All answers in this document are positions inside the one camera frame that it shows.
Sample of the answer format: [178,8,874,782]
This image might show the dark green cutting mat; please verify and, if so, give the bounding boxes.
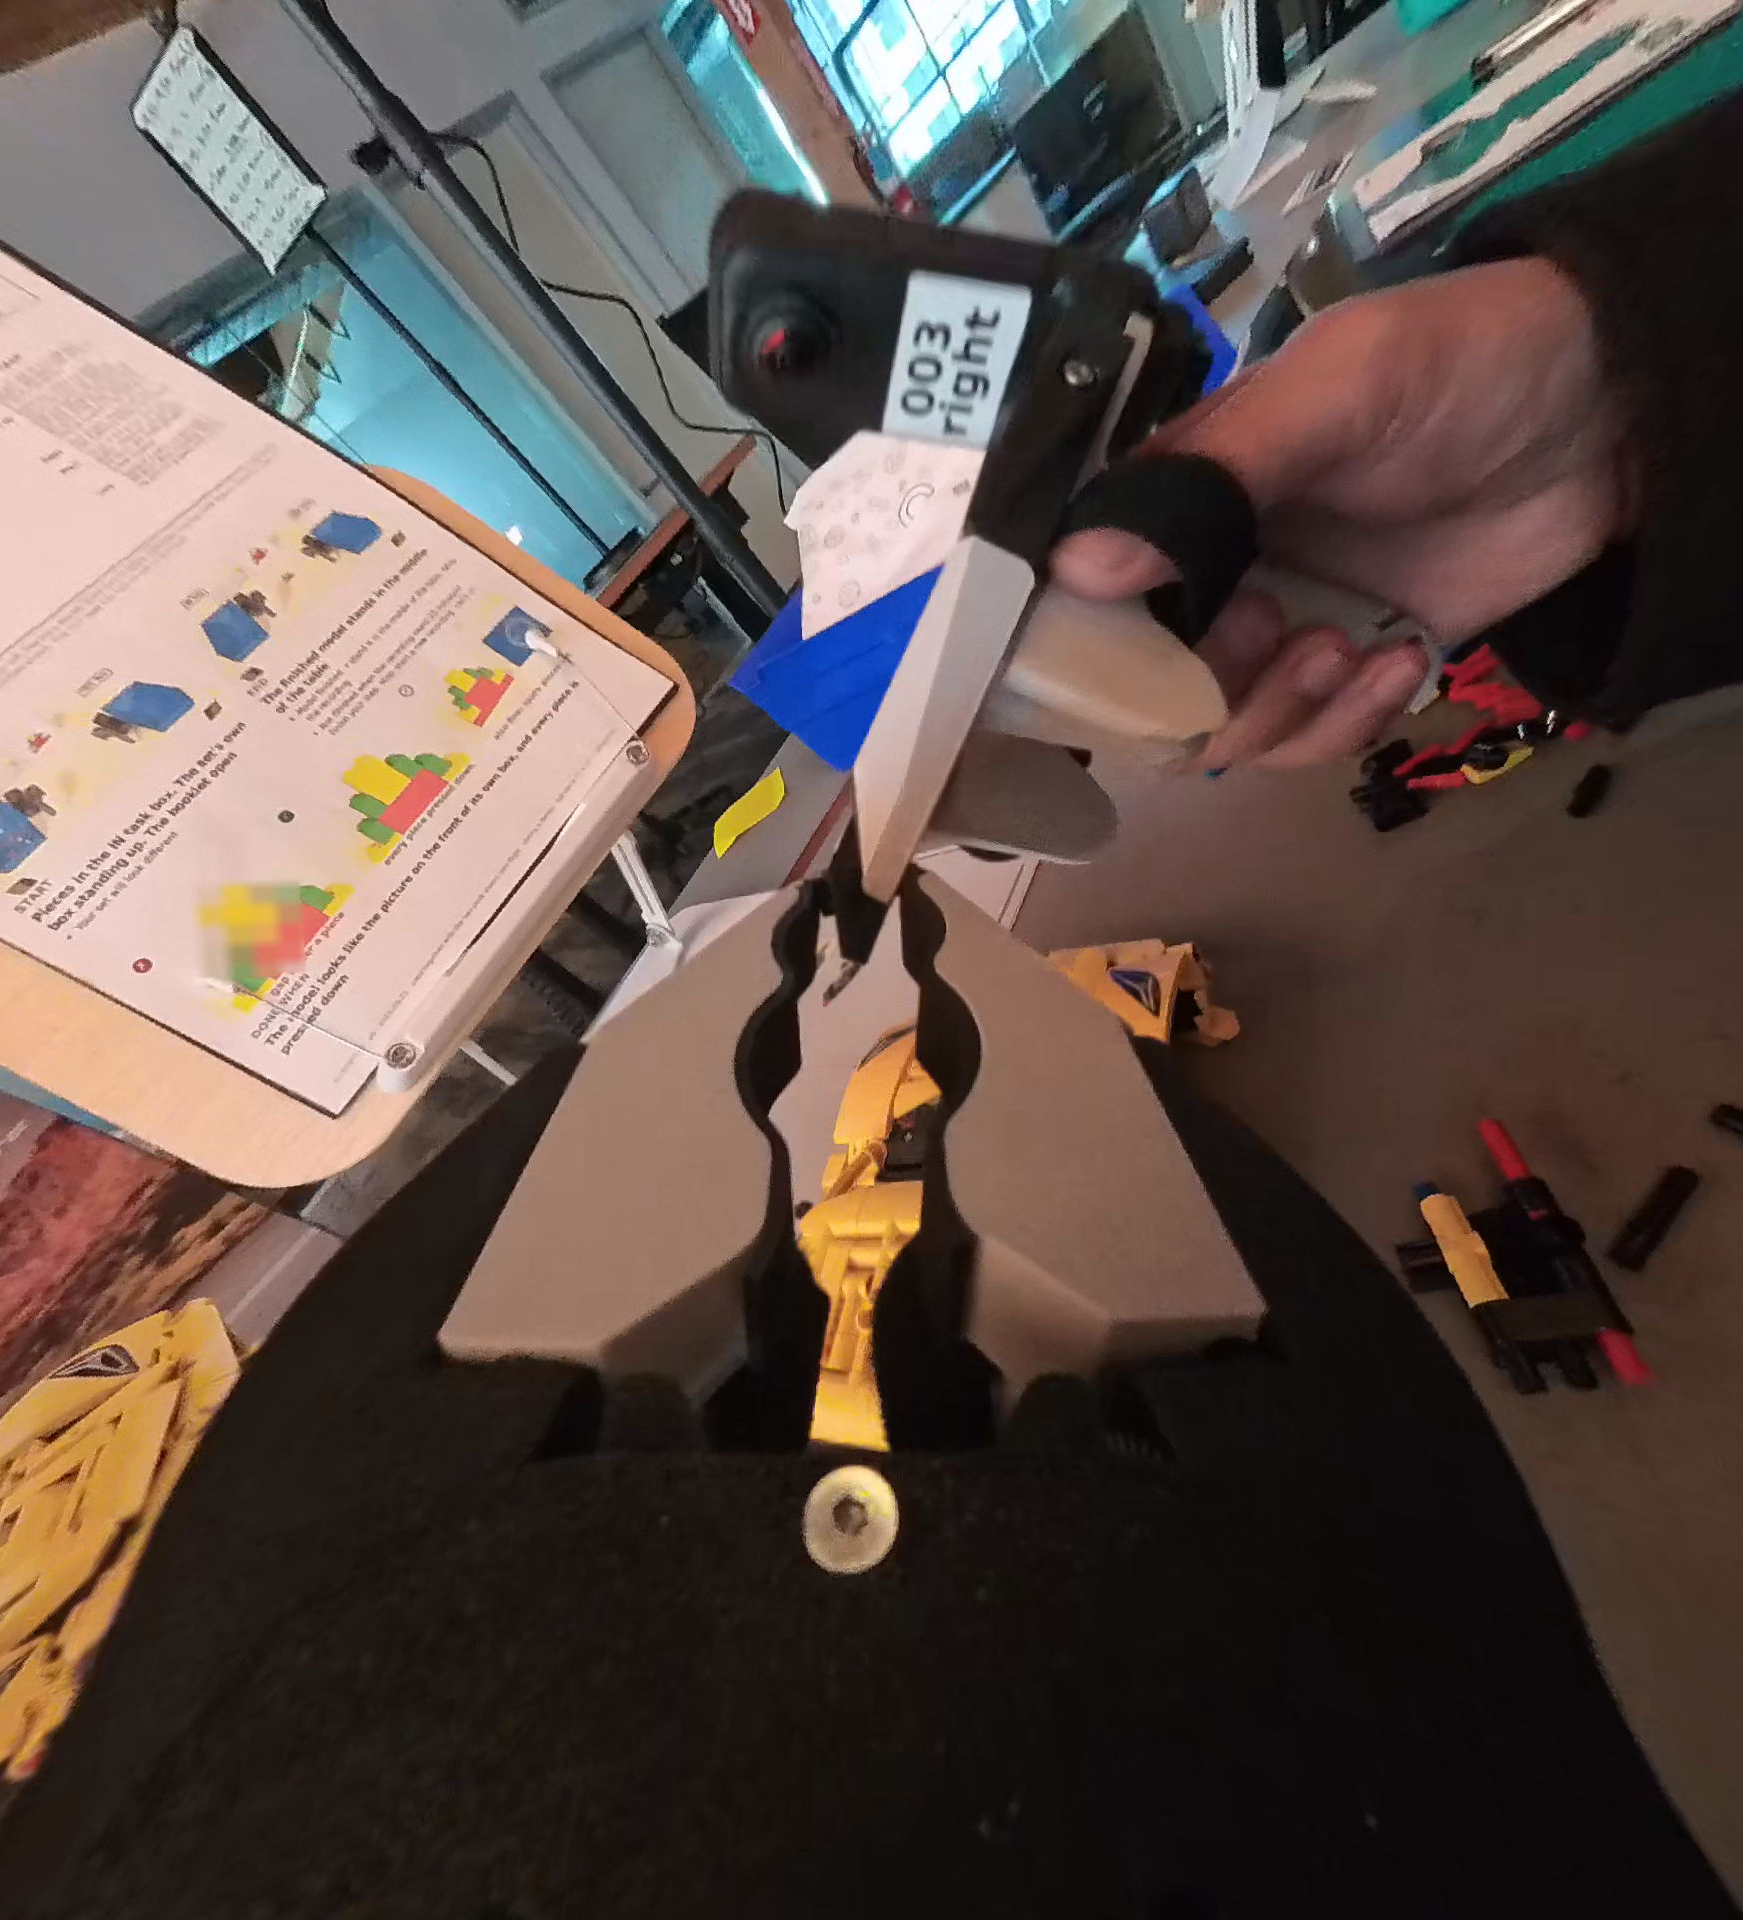
[1357,0,1743,250]

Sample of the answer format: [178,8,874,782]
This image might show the person's right forearm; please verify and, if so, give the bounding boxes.
[1456,44,1743,737]

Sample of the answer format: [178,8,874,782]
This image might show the small black cube device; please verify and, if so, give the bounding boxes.
[1140,174,1219,264]

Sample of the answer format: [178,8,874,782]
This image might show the person's right hand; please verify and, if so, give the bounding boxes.
[1043,255,1639,774]

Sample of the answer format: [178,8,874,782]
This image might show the black tripod pole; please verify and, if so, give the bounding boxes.
[286,0,789,602]

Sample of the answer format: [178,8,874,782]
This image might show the printed instruction sheet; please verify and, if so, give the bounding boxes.
[0,204,678,1118]

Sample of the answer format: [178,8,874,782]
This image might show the small yellow black brick assembly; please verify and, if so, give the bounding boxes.
[1396,1117,1656,1398]

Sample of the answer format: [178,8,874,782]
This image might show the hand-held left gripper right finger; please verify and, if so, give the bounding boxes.
[871,873,1271,1448]

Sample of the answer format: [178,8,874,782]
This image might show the scattered small brick pins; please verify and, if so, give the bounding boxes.
[1348,642,1743,1277]

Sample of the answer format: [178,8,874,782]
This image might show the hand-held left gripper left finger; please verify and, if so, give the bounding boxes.
[435,881,831,1448]

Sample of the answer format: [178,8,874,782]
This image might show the yellow brick toy car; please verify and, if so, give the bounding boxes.
[795,938,1244,1455]

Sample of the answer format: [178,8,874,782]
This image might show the blue storage bin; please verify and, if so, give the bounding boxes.
[729,285,1241,774]

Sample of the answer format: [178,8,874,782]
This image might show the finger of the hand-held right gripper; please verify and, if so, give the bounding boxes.
[932,741,1120,869]
[859,541,1039,902]

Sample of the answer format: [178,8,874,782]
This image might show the grey desk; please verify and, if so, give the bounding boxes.
[660,90,1743,1920]

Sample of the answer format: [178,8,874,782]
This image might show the small wall notice board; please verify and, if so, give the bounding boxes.
[128,22,330,275]

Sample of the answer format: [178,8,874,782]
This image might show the yellow tape piece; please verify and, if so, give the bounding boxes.
[713,767,788,860]

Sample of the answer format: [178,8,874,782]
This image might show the wooden board document stand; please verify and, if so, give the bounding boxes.
[0,204,701,1192]

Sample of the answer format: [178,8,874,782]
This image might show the toy car box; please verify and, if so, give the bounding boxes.
[0,1056,280,1787]

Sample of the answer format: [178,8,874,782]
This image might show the black cable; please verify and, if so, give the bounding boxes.
[435,135,759,445]

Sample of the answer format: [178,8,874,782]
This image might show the red brick pin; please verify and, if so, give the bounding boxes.
[1476,1117,1656,1388]

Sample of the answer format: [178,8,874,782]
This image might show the patterned white paper bag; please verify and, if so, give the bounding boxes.
[786,433,986,633]

